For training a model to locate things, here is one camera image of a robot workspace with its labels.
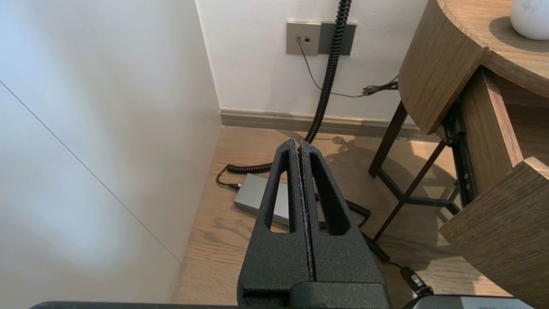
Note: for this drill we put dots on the beige wall data socket plate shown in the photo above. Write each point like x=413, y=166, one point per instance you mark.
x=309, y=28

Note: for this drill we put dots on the grey wooden baseboard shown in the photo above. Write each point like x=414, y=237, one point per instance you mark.
x=257, y=118

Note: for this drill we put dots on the thin black phone line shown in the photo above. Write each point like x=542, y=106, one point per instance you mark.
x=379, y=87

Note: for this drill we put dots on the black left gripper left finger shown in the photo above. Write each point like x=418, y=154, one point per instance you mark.
x=274, y=262

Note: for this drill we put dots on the black metal drawer slide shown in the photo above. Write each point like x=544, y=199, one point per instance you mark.
x=463, y=163

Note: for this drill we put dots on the white round smart speaker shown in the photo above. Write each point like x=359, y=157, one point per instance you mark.
x=529, y=19

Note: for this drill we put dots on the round wooden nightstand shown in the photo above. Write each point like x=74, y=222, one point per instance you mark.
x=437, y=64

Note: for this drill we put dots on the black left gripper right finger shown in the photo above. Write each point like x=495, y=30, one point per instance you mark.
x=343, y=262

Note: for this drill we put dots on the grey power adapter box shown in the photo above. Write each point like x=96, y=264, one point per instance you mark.
x=253, y=195

